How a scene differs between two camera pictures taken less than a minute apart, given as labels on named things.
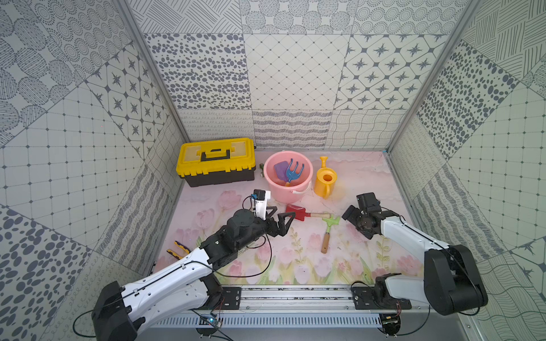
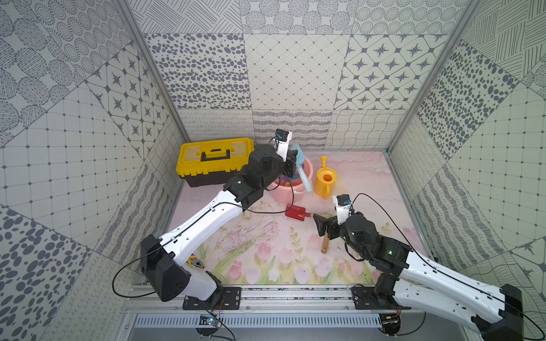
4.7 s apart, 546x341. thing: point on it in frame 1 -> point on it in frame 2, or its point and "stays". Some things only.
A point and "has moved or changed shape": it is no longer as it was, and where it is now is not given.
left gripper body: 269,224 -> 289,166
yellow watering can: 325,181 stays
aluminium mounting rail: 316,300 stays
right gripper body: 357,218 -> 335,229
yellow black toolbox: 217,161 stays
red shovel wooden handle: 324,215 has moved or changed shape
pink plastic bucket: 288,174 stays
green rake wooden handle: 325,242 stays
